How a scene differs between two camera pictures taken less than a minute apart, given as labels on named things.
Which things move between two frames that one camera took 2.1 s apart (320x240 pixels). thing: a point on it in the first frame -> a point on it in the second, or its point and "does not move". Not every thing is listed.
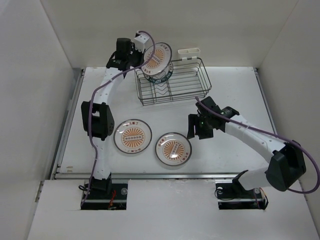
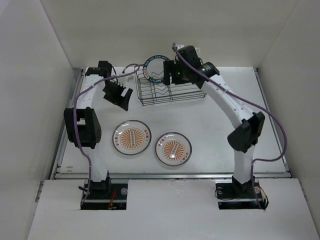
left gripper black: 141,58 -> 119,100
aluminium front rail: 159,175 does not move
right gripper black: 193,119 -> 175,79
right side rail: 265,100 does not move
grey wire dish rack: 189,79 does not move
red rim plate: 162,55 -> 131,137
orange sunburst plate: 173,149 does not move
